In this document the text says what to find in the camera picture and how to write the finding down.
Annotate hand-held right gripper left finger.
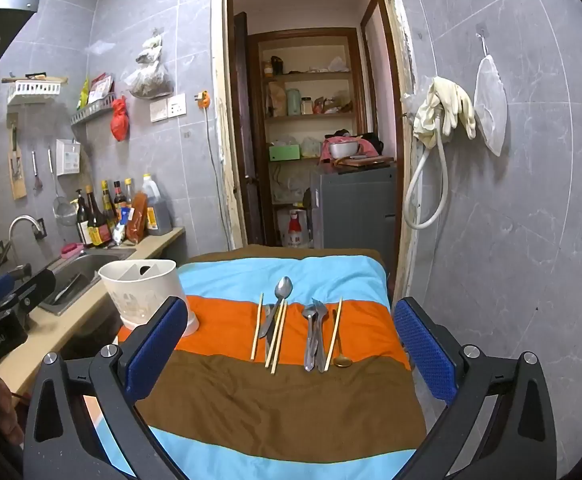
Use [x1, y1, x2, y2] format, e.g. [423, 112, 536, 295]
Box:
[23, 296, 189, 480]

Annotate dark soy sauce bottle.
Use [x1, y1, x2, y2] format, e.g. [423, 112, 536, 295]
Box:
[85, 185, 112, 247]

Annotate white plastic bags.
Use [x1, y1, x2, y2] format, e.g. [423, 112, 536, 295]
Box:
[311, 56, 349, 73]

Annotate hanging clear plastic bag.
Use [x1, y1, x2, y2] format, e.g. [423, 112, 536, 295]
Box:
[123, 27, 174, 98]

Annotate beige kitchen counter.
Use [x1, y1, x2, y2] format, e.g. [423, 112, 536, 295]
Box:
[0, 227, 186, 396]

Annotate hanging metal strainer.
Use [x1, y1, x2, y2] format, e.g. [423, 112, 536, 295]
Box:
[47, 147, 79, 226]

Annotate orange seasoning packet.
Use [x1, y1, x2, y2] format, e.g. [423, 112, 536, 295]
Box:
[126, 192, 149, 245]

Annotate striped blue orange brown cloth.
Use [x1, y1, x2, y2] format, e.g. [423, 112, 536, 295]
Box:
[83, 245, 428, 480]

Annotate white mesh bag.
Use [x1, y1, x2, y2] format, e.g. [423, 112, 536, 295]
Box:
[474, 55, 508, 157]

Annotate dark bottle with pump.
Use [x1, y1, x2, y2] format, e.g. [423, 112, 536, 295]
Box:
[76, 189, 94, 248]

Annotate cream rubber gloves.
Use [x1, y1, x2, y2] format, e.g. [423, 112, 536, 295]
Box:
[413, 76, 477, 148]

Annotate white wall box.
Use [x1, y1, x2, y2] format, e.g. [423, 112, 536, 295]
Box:
[55, 138, 82, 177]

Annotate large steel spoon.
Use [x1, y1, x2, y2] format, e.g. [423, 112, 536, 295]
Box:
[259, 276, 294, 340]

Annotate metal wall shelf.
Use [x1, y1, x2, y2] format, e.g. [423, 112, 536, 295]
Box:
[70, 94, 116, 126]

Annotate white plastic utensil holder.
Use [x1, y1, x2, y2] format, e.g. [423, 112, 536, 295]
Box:
[98, 259, 199, 336]

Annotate red white packets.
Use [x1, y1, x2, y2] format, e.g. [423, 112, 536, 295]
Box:
[90, 74, 114, 102]

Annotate gold spoon with dark handle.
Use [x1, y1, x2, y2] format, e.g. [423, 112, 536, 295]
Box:
[332, 309, 353, 369]

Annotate worn door frame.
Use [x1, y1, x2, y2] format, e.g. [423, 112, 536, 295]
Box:
[212, 0, 417, 301]

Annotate white plastic wall basket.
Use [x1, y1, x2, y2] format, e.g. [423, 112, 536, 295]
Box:
[7, 80, 62, 106]

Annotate white red printed sack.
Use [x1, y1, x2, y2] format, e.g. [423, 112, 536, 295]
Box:
[283, 208, 312, 248]

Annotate wooden knife board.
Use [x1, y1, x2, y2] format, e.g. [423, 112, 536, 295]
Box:
[8, 112, 28, 200]

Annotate white hose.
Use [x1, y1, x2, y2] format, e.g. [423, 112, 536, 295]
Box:
[403, 110, 449, 230]

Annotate pink cloth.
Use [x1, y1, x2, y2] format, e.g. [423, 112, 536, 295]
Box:
[320, 137, 384, 161]

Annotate white power cable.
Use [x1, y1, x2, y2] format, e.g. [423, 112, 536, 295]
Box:
[205, 107, 222, 191]

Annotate small steel spoon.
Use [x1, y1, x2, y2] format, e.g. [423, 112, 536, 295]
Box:
[301, 305, 318, 372]

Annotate large oil jug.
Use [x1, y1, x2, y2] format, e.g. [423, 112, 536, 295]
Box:
[141, 174, 173, 236]

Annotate metal faucet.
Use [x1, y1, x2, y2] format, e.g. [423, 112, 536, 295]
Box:
[8, 215, 46, 241]

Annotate wooden cutting board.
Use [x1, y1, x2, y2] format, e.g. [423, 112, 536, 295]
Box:
[336, 156, 396, 167]

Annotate steel sink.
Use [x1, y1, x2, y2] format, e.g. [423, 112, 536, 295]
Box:
[38, 247, 136, 317]

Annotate green box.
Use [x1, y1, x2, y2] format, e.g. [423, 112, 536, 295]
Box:
[269, 144, 302, 162]

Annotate wooden shelf unit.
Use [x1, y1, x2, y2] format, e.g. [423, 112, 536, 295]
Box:
[257, 30, 367, 248]

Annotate yellow label sauce bottle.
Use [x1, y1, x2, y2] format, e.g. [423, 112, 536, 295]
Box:
[101, 180, 119, 226]

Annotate red plastic bag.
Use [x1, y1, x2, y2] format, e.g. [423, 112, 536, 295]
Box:
[110, 96, 130, 142]

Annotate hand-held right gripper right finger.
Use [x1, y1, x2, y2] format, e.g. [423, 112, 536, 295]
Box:
[392, 296, 558, 480]

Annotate brown paper bag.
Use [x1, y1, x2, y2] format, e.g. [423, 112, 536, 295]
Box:
[268, 82, 287, 117]

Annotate dark brown door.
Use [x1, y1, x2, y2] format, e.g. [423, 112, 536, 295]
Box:
[231, 10, 267, 248]

